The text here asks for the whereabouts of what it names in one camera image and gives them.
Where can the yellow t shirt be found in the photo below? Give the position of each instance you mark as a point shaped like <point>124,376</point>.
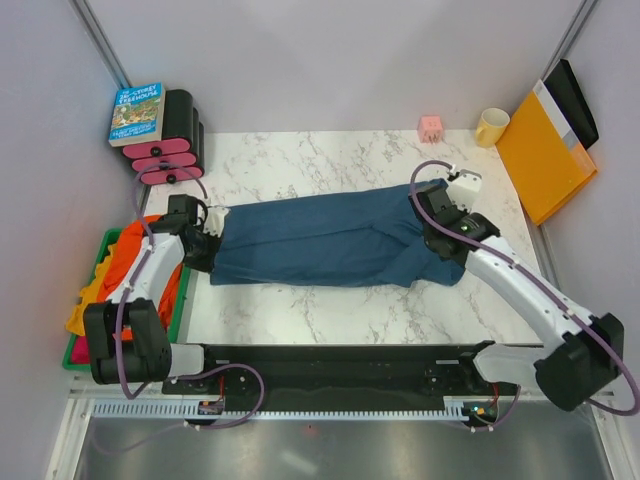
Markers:
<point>87,295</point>

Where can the black pink drawer unit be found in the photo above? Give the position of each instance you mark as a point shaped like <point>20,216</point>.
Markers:
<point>179,155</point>

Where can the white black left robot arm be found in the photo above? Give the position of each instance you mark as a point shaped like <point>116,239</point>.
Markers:
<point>126,339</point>

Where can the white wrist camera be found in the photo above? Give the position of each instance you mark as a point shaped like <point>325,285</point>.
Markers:
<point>215,220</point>
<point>463,187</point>

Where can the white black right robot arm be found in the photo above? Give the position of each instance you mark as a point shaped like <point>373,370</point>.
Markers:
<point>579,353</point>

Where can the pink cube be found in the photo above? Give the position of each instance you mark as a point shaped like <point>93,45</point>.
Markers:
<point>430,129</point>

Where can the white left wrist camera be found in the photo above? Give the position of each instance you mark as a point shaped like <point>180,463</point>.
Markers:
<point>215,220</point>

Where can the white grey document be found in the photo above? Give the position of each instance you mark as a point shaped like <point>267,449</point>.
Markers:
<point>556,117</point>

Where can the blue t shirt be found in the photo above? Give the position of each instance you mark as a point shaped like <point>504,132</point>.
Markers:
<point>357,239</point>

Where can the orange folder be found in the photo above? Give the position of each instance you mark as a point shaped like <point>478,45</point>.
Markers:
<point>545,174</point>

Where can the yellow mug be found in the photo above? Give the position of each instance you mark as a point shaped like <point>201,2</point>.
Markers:
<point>491,126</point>

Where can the magenta t shirt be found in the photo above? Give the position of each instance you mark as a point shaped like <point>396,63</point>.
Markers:
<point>80,352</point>

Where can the white slotted cable duct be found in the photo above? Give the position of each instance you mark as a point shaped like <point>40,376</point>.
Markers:
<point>193,409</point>

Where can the treehouse paperback book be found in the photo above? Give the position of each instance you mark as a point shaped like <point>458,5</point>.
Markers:
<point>137,115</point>

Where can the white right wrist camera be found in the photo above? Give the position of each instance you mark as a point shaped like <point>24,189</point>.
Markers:
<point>463,187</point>

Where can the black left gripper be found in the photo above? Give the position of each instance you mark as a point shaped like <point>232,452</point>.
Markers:
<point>207,264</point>

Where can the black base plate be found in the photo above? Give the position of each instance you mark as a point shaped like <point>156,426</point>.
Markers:
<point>341,377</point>

